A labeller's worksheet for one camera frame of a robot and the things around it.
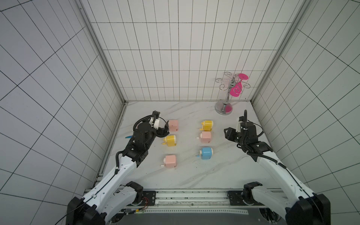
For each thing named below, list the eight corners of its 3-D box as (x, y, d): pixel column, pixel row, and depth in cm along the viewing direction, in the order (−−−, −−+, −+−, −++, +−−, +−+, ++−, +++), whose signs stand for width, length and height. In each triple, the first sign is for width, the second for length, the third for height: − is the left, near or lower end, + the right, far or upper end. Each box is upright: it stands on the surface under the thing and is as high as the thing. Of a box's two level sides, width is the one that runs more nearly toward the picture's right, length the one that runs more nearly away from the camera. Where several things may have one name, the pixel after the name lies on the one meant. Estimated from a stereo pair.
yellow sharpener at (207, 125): (200, 131, 102) (201, 126, 96) (198, 126, 105) (199, 120, 99) (212, 130, 102) (214, 125, 97) (210, 125, 105) (212, 119, 100)
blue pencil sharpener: (196, 159, 89) (197, 154, 83) (195, 152, 92) (196, 147, 86) (211, 159, 89) (213, 154, 83) (210, 152, 92) (212, 147, 86)
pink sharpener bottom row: (162, 167, 86) (161, 163, 80) (163, 159, 89) (161, 155, 83) (175, 167, 86) (175, 163, 80) (176, 159, 89) (175, 155, 83)
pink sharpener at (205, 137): (196, 143, 97) (197, 137, 91) (196, 137, 100) (197, 131, 94) (210, 143, 97) (211, 137, 91) (209, 137, 100) (210, 131, 94)
